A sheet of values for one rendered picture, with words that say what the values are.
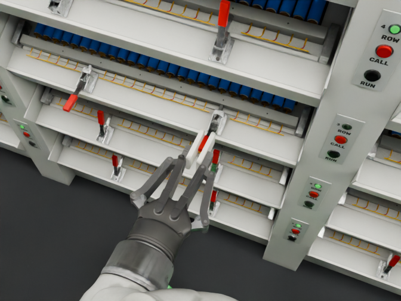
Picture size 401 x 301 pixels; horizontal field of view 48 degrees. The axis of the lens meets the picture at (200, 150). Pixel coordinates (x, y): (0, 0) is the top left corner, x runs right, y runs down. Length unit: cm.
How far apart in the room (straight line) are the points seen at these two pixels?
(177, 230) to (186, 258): 62
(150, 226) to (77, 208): 76
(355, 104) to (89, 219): 91
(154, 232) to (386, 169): 42
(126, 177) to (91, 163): 11
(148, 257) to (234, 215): 58
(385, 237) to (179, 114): 49
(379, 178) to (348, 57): 30
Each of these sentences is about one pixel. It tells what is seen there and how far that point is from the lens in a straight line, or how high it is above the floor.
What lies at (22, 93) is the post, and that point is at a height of 43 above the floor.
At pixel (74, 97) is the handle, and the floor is 55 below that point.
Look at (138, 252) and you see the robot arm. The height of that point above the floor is 64.
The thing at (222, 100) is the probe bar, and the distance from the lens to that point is 82.
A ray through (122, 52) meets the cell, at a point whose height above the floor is 58.
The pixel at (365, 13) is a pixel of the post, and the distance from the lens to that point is 55.
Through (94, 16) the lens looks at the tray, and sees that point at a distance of 76.
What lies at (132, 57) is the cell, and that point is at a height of 58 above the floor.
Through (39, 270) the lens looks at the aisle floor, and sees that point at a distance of 135.
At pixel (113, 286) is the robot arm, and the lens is 60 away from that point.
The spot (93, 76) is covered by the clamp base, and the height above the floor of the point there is 54.
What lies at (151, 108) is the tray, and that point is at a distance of 87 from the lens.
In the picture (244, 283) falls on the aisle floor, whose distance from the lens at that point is 127.
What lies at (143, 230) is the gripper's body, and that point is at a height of 63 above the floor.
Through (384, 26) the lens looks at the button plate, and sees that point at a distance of 56.
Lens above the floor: 123
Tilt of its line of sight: 59 degrees down
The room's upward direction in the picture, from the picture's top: straight up
